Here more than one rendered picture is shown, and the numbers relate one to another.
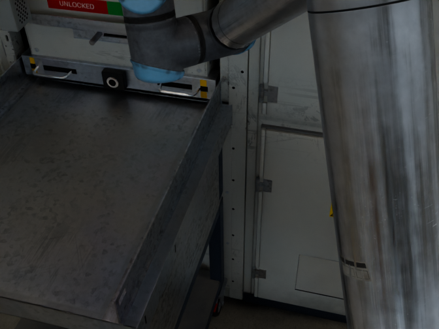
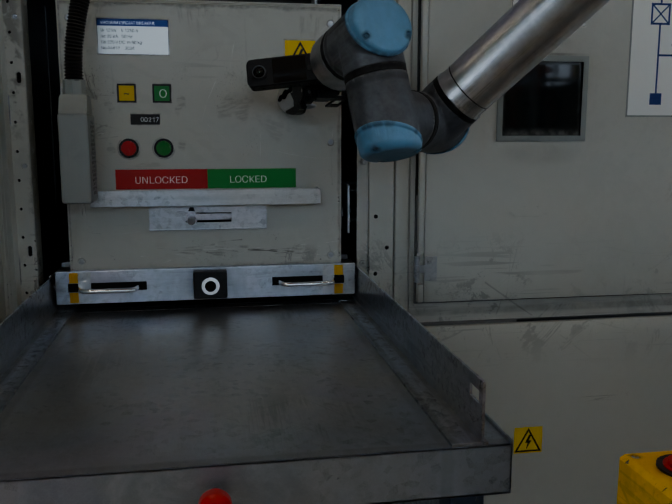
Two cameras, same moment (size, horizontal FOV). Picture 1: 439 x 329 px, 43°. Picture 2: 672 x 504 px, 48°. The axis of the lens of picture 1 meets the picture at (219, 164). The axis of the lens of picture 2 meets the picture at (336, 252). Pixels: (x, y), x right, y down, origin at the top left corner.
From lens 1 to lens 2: 0.83 m
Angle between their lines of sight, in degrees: 39
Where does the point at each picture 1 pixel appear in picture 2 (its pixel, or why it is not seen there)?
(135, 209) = (361, 370)
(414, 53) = not seen: outside the picture
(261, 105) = (412, 293)
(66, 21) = (152, 197)
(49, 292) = (335, 443)
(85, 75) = (161, 288)
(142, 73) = (386, 133)
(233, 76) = (375, 255)
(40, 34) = (94, 233)
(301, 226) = not seen: hidden behind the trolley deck
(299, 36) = (459, 182)
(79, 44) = (155, 242)
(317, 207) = not seen: hidden behind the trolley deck
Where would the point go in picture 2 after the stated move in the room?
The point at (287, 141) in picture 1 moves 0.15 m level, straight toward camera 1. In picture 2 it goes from (451, 339) to (487, 361)
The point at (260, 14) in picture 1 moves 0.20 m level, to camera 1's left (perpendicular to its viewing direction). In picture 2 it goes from (533, 34) to (407, 26)
